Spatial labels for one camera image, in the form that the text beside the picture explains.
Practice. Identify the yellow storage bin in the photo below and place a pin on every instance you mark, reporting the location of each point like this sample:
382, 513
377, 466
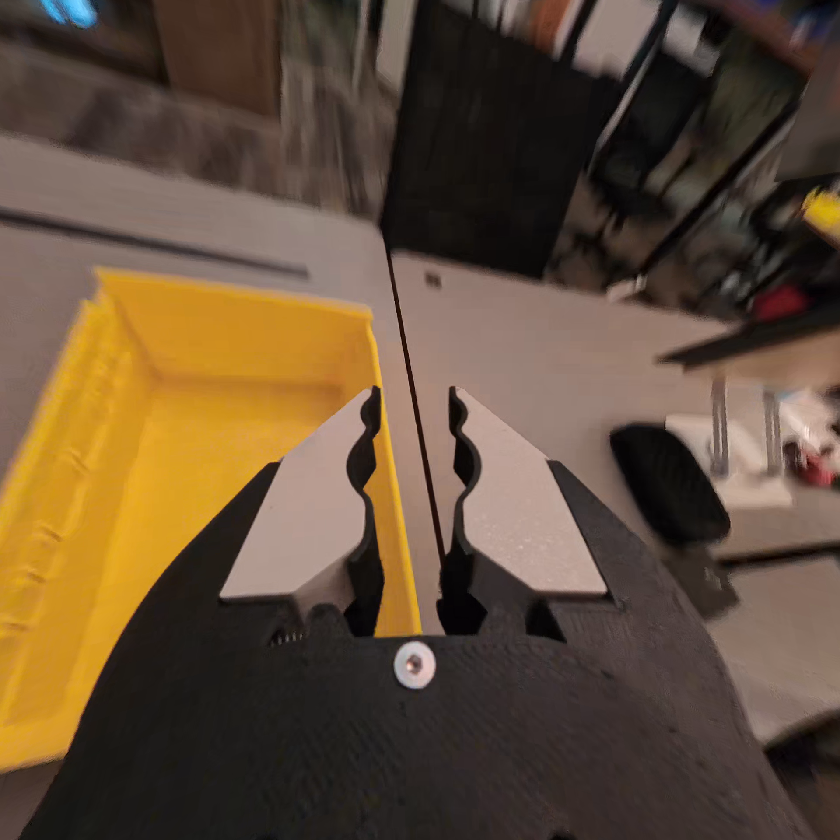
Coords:
164, 426

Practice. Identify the red storage bin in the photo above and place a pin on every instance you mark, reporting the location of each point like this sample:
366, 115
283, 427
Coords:
778, 303

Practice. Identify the black zip pouch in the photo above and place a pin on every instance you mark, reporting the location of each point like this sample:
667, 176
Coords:
669, 485

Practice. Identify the brown panel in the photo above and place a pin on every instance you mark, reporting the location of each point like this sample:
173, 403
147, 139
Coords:
220, 52

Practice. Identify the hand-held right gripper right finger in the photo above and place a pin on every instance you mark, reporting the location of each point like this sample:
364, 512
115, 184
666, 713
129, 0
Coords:
525, 525

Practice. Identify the small yellow parts bin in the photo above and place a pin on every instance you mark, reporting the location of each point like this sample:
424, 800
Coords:
823, 211

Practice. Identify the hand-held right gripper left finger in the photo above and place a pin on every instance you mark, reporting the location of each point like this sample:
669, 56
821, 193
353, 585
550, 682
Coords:
302, 525

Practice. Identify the black office chair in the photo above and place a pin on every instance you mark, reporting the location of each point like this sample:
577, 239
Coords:
485, 144

